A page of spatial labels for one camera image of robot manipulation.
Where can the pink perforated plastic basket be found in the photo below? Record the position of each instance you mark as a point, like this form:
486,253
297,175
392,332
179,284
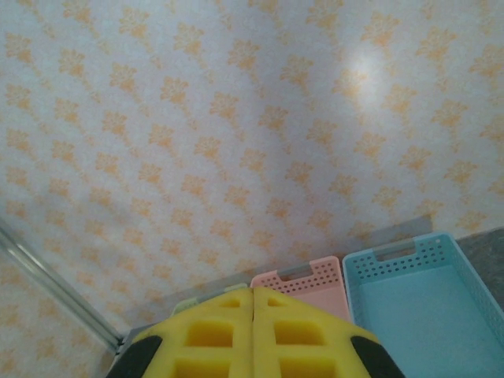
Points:
327,283

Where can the green perforated plastic basket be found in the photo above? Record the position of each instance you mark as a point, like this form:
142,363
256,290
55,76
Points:
185,305

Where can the blue perforated plastic basket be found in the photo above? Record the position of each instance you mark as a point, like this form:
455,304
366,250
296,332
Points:
413,315

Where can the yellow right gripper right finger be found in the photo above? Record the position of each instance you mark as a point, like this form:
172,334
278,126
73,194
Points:
264,334

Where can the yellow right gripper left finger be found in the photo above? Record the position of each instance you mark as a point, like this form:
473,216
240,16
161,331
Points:
240,334

